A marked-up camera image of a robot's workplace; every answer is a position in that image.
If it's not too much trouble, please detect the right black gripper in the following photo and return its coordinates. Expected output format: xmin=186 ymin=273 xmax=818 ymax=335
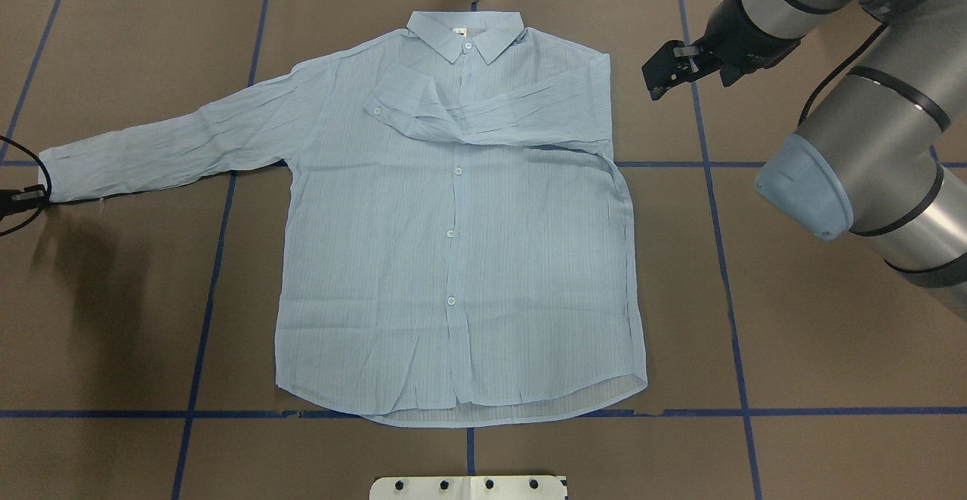
xmin=641 ymin=22 xmax=801 ymax=100

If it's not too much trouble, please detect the light blue button shirt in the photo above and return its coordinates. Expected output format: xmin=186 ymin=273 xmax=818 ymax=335
xmin=39 ymin=11 xmax=648 ymax=427

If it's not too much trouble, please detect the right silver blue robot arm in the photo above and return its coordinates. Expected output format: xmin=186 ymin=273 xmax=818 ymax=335
xmin=642 ymin=0 xmax=966 ymax=317

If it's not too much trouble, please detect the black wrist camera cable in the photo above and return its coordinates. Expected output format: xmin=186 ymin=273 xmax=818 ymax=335
xmin=0 ymin=135 xmax=54 ymax=238

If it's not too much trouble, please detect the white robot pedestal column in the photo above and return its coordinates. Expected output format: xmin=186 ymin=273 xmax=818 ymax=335
xmin=369 ymin=474 xmax=570 ymax=499

